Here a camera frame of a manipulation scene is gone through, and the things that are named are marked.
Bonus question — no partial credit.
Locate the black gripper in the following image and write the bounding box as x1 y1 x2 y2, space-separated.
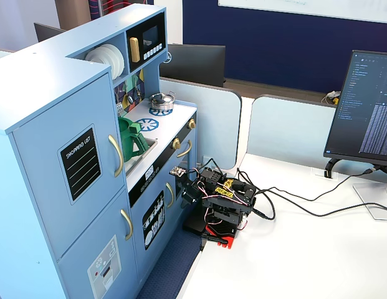
176 169 210 209

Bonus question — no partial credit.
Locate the blue shopping list cabinet door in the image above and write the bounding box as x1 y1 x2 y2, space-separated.
11 72 125 262

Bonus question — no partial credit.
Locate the blue oven door with window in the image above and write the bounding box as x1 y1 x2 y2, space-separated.
173 138 198 203

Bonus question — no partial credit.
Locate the blue dishwasher print door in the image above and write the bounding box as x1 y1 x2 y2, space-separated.
130 169 179 283

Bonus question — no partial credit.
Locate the blue door with dispenser print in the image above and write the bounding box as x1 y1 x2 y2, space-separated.
57 186 140 299

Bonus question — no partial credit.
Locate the black flat block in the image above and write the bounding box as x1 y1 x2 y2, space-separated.
183 214 208 235

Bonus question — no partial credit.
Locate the steel toy sink basin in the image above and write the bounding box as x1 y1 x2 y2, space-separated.
124 138 158 177

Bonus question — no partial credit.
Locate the light blue desk divider panel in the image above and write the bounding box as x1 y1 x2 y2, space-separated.
158 77 243 171
246 94 337 164

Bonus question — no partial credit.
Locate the green toy pitcher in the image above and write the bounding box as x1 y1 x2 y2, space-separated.
118 115 149 163

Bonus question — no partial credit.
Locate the steel toy pot with lid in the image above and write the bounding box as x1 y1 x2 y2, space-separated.
148 91 176 112

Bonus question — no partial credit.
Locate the black monitor with round logo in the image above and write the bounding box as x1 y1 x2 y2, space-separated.
160 43 227 88

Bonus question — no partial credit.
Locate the white desk grommet plate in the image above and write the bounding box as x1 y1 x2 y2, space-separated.
311 168 340 181

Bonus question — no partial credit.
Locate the white toy plate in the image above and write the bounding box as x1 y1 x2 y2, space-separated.
96 44 122 75
85 46 115 68
102 43 125 78

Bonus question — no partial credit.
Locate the blue toy kitchen body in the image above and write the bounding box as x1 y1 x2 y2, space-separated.
0 2 199 299

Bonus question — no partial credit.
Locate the silver monitor stand base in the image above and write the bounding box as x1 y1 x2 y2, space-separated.
353 179 387 221

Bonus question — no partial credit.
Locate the lit computer monitor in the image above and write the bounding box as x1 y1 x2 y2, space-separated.
323 49 387 166

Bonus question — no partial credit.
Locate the dark banner with red lines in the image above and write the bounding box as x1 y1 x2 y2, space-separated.
89 0 155 20

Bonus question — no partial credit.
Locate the plain black monitor back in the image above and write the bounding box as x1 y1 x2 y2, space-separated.
33 22 67 43

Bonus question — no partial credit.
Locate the white whiteboard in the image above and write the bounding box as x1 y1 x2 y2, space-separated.
217 0 387 25

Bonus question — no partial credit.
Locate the red robot base mount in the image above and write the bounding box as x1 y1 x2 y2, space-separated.
204 222 238 250

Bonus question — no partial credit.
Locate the black looped cable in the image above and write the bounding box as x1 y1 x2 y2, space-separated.
236 168 277 221

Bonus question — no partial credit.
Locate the black cable with adapter plug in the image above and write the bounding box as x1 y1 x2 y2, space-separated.
254 168 377 201

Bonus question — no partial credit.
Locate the long black cable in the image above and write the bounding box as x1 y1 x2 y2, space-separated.
258 188 387 218

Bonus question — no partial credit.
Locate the black microwave door gold handle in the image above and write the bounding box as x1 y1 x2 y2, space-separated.
127 12 166 72

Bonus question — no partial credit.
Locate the yellow and white cable clutter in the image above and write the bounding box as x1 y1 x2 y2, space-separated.
320 90 342 106

